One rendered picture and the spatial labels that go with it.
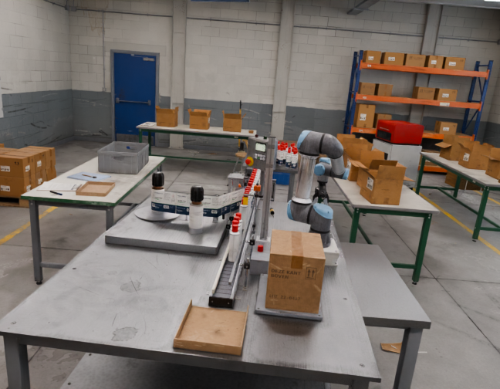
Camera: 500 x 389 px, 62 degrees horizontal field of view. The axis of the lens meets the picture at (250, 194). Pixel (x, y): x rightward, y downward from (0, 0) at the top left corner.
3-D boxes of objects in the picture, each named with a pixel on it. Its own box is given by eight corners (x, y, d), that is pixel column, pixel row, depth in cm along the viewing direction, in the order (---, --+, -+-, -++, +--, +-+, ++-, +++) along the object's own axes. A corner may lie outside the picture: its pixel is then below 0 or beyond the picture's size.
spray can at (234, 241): (228, 258, 229) (231, 222, 223) (238, 258, 228) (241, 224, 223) (227, 262, 224) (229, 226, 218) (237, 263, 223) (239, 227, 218)
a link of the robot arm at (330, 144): (346, 133, 227) (350, 168, 271) (326, 130, 231) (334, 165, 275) (339, 152, 224) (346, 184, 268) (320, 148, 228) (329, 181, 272)
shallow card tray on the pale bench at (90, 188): (87, 184, 373) (87, 180, 372) (115, 186, 375) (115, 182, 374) (76, 195, 340) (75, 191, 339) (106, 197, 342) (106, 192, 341)
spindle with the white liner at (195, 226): (190, 228, 267) (191, 183, 258) (204, 230, 266) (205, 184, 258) (186, 233, 258) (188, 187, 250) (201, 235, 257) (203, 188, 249)
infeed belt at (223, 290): (246, 201, 348) (247, 196, 347) (256, 201, 347) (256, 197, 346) (211, 304, 190) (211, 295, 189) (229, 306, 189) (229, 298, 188)
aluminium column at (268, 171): (260, 237, 274) (268, 136, 256) (266, 238, 274) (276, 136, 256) (259, 240, 270) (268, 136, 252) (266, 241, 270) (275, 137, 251)
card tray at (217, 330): (190, 306, 189) (190, 298, 187) (248, 312, 187) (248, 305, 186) (173, 347, 160) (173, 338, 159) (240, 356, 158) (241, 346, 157)
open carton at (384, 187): (348, 192, 422) (353, 156, 412) (396, 195, 427) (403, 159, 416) (361, 204, 385) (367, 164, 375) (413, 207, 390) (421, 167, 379)
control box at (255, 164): (255, 164, 275) (257, 136, 270) (275, 170, 265) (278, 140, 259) (244, 166, 267) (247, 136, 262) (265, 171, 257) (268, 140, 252)
